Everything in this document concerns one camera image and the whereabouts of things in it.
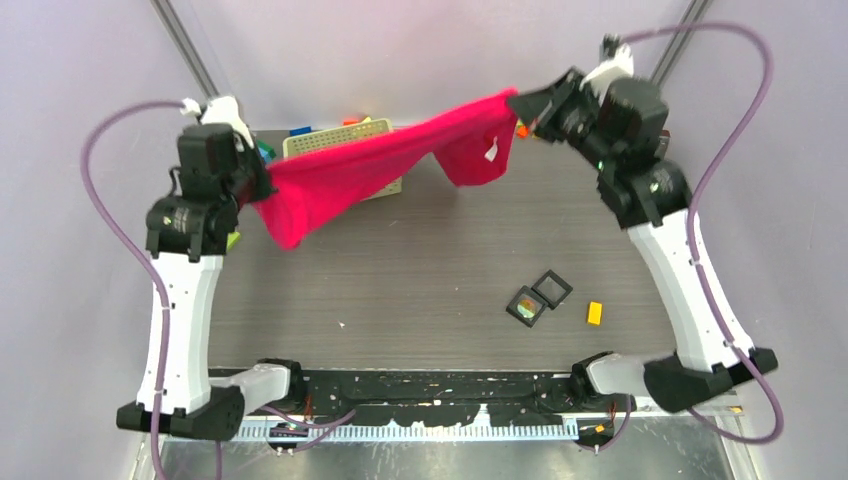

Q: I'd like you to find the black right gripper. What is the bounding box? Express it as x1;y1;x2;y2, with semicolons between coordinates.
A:
506;68;617;172

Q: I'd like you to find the pink red garment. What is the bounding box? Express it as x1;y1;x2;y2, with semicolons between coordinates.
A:
254;88;518;249

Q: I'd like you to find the black square tray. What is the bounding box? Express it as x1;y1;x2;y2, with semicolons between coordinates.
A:
531;270;573;309
505;285;548;328

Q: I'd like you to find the round white brooch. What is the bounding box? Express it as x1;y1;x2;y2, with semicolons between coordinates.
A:
516;297;539;319

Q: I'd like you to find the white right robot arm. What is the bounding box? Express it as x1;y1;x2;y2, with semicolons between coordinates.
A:
507;69;778;413

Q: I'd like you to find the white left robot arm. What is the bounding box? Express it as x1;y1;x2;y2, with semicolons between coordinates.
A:
116;120;307;441

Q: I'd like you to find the blue green block stack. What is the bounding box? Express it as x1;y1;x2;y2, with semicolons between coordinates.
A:
258;146;276;164

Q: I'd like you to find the lime green block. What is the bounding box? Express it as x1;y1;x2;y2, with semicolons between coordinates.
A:
226;232;241;252

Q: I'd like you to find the green perforated plastic basket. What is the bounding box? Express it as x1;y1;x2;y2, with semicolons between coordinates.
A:
268;119;407;217

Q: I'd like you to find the small orange cube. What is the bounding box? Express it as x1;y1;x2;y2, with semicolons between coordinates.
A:
586;301;603;326

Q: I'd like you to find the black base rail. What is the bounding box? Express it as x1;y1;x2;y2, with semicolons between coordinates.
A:
225;368;637;429

